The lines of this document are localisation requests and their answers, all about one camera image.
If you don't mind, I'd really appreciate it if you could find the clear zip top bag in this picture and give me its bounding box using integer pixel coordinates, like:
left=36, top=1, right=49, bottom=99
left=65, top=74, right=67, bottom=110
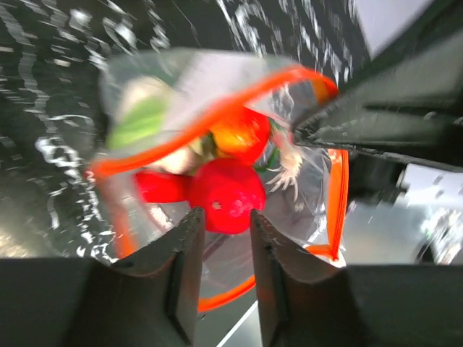
left=91, top=48, right=349, bottom=312

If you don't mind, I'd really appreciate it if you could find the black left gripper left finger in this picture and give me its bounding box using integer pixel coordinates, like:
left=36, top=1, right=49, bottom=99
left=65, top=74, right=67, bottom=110
left=1, top=208, right=205, bottom=346

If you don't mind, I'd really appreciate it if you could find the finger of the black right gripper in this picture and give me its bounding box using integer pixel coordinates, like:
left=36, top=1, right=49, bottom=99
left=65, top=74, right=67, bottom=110
left=293, top=21, right=462, bottom=152
left=295, top=139, right=462, bottom=172

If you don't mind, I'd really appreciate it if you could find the fake red tomato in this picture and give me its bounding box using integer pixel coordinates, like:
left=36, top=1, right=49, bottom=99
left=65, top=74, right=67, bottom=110
left=211, top=106, right=271, bottom=165

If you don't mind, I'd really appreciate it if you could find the fake red chili pepper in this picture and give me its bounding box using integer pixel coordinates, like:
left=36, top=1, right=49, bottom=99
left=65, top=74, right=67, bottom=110
left=133, top=170, right=192, bottom=203

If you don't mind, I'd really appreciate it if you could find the fake red strawberry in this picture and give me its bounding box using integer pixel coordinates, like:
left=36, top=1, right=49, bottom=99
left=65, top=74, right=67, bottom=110
left=188, top=158, right=266, bottom=235

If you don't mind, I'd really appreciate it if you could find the fake green leafy sprig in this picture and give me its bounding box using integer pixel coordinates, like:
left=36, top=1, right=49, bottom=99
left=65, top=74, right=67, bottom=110
left=253, top=119, right=288, bottom=172

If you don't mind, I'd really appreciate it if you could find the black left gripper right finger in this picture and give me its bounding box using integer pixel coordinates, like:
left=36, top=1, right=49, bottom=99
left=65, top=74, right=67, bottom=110
left=250, top=210, right=462, bottom=346

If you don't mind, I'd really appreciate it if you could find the fake white cauliflower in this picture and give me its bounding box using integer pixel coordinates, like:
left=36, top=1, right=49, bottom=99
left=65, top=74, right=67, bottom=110
left=106, top=77, right=203, bottom=174

